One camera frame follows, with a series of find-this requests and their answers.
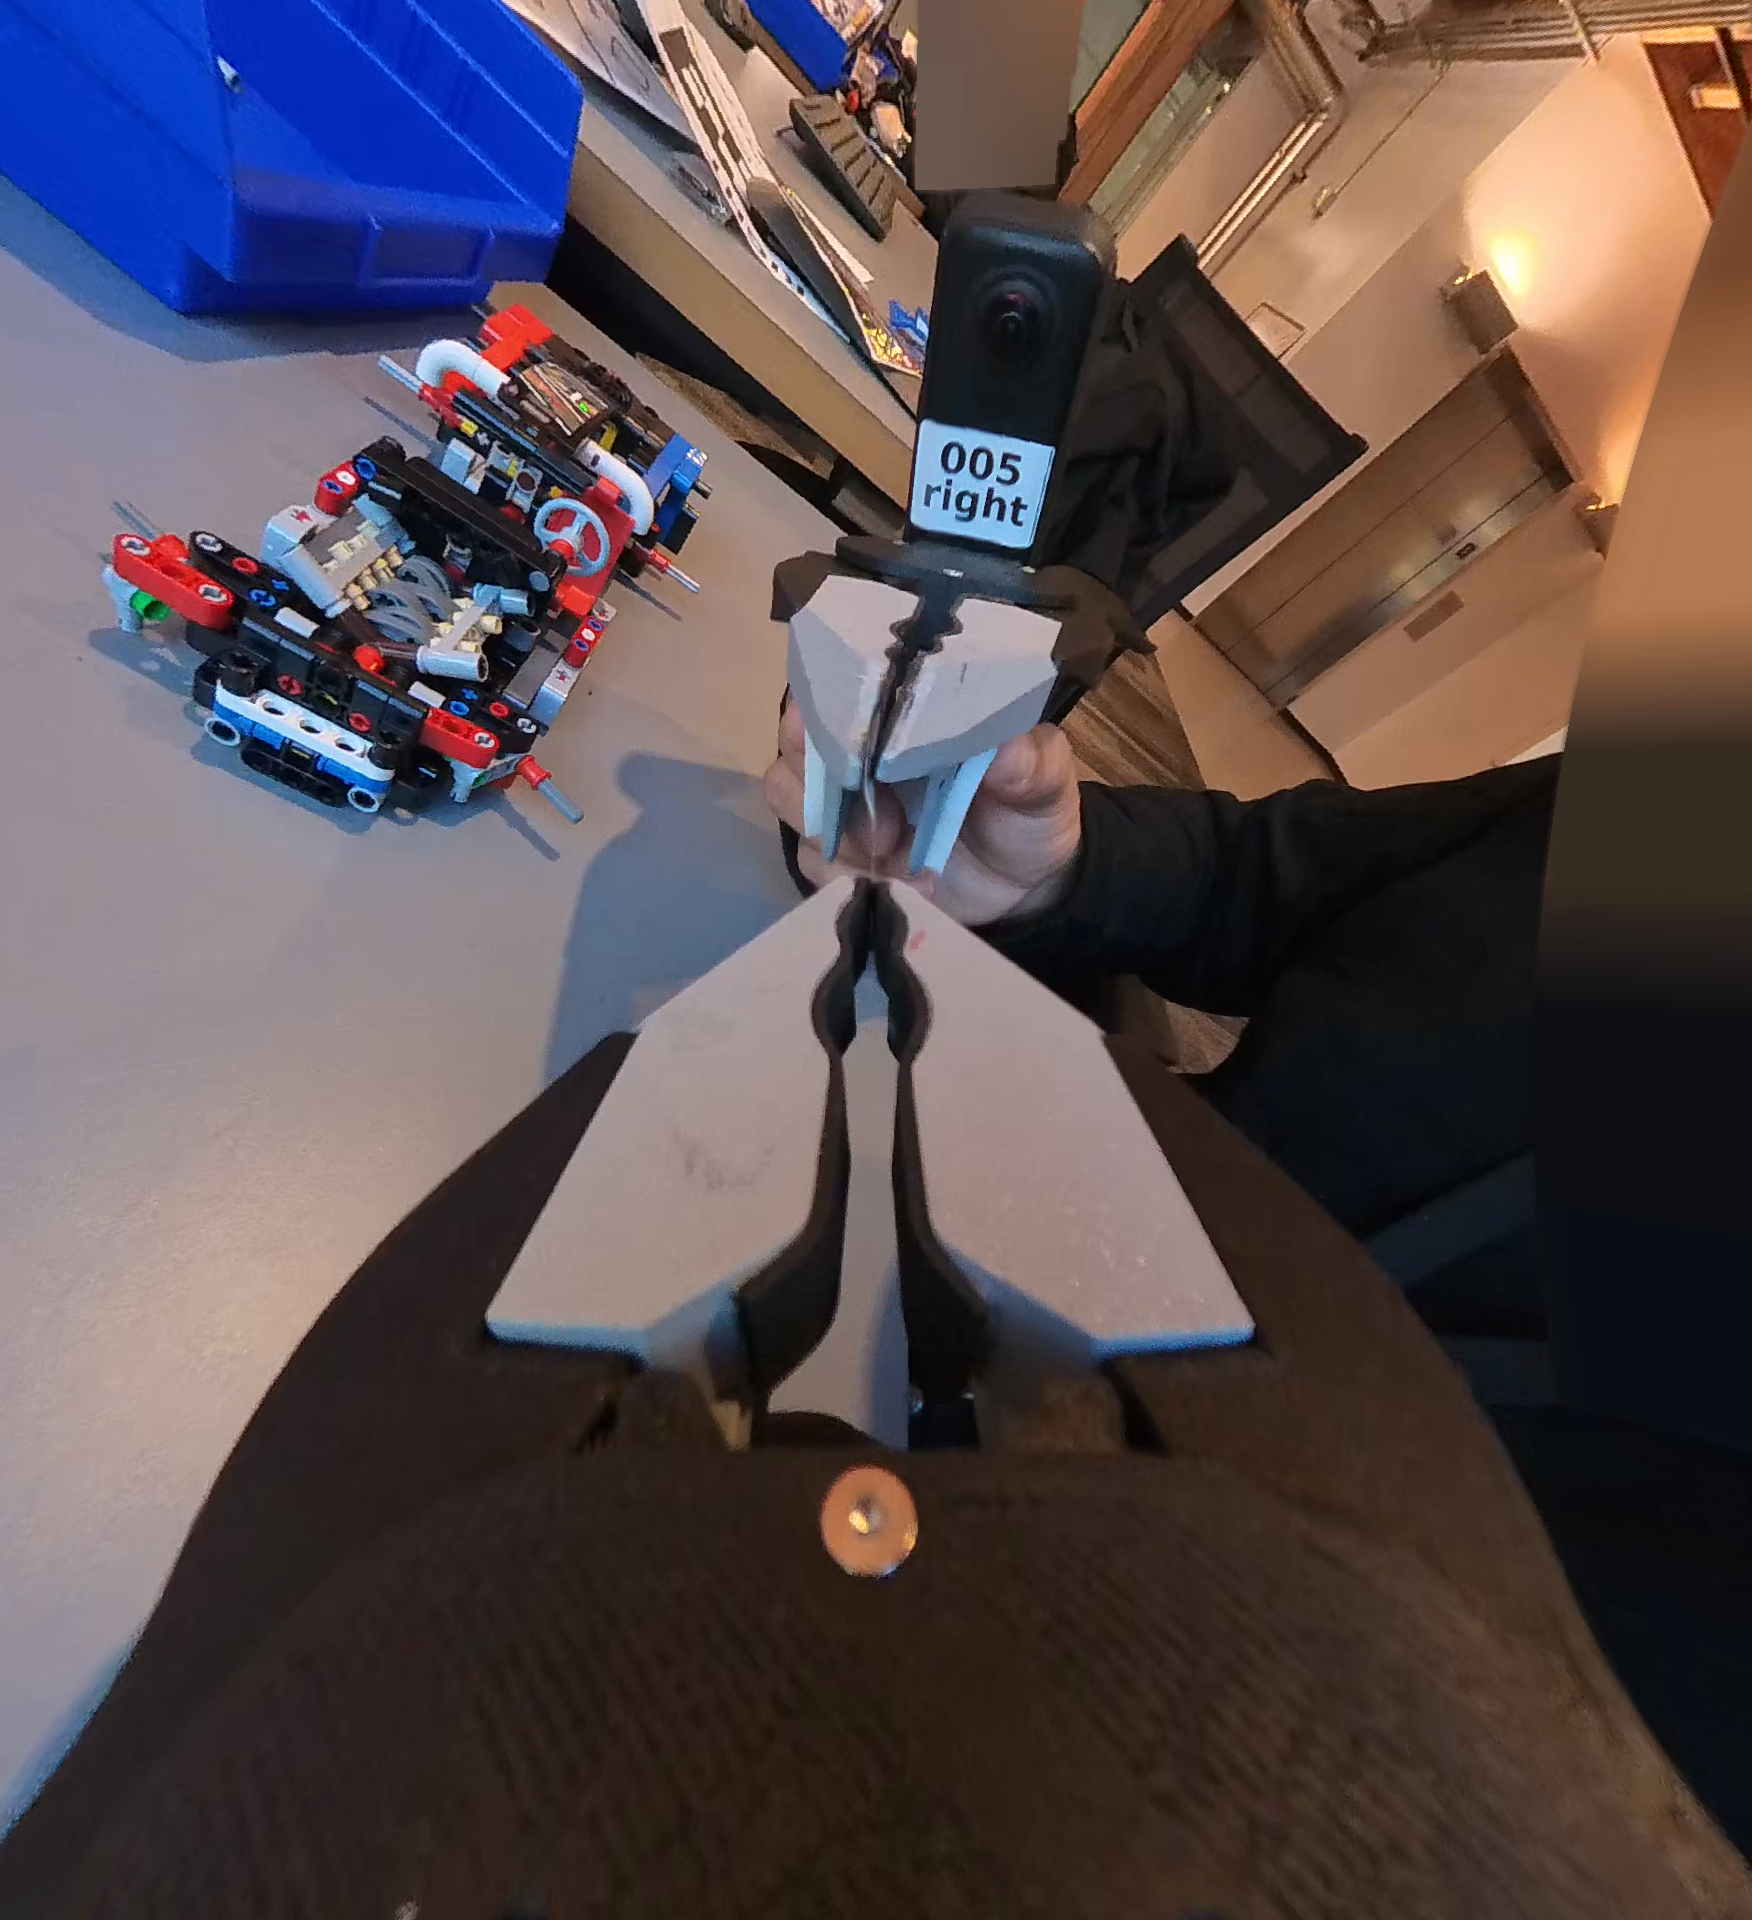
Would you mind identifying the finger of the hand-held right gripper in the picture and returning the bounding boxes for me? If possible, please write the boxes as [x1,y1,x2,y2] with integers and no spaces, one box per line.
[872,591,1061,874]
[787,583,918,843]

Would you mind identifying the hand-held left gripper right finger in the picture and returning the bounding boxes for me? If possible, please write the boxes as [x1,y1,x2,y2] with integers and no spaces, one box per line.
[869,881,1260,1388]

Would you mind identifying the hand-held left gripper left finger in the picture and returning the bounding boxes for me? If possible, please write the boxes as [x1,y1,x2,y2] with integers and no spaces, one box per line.
[482,878,869,1404]

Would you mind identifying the toy brick car chassis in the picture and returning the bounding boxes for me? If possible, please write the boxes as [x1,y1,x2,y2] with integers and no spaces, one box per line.
[102,303,713,824]

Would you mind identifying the person's right forearm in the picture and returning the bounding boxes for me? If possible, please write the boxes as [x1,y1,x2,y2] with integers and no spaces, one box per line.
[988,758,1568,1022]

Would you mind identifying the grey office desk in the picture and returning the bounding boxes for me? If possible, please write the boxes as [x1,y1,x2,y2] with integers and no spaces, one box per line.
[492,0,967,469]

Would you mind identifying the person's right hand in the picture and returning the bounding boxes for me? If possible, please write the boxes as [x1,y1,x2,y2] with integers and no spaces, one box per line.
[762,698,1085,928]

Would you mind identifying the black keyboard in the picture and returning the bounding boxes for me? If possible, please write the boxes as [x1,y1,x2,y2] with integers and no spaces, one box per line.
[789,94,926,243]

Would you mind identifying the black office chair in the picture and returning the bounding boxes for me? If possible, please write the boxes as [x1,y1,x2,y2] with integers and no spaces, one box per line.
[1035,232,1369,632]

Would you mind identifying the metal lift door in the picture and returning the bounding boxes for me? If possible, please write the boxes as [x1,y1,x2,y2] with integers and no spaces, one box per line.
[1192,354,1619,752]

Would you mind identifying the person's dark trousers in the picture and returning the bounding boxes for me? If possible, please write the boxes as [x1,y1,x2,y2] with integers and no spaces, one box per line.
[1100,990,1752,1920]

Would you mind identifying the blue plastic bin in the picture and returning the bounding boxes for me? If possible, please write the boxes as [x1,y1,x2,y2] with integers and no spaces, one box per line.
[0,0,586,316]

